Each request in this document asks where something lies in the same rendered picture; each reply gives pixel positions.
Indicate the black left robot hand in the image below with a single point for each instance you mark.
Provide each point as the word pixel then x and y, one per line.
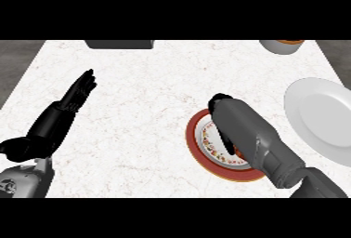
pixel 51 127

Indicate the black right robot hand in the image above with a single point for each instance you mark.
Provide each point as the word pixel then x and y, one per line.
pixel 217 98

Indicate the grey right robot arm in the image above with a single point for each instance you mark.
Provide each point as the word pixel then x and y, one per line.
pixel 256 139

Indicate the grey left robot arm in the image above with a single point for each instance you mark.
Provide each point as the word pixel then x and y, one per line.
pixel 25 181

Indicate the red-rimmed patterned plate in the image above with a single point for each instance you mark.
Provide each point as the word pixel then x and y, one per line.
pixel 195 145

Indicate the white plate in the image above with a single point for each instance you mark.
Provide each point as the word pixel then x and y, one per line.
pixel 320 117

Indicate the grey cup with orange top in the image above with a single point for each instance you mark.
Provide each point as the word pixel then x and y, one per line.
pixel 281 47

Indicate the dark grey block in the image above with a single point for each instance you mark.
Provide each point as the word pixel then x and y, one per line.
pixel 120 44

